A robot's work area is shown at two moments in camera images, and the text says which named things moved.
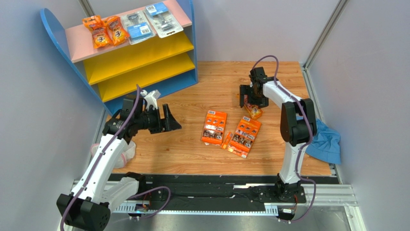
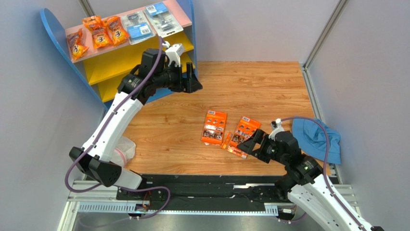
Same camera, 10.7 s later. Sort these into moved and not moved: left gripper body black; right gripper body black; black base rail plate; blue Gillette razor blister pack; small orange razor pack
Moved: right gripper body black; left gripper body black
Not moved: blue Gillette razor blister pack; black base rail plate; small orange razor pack
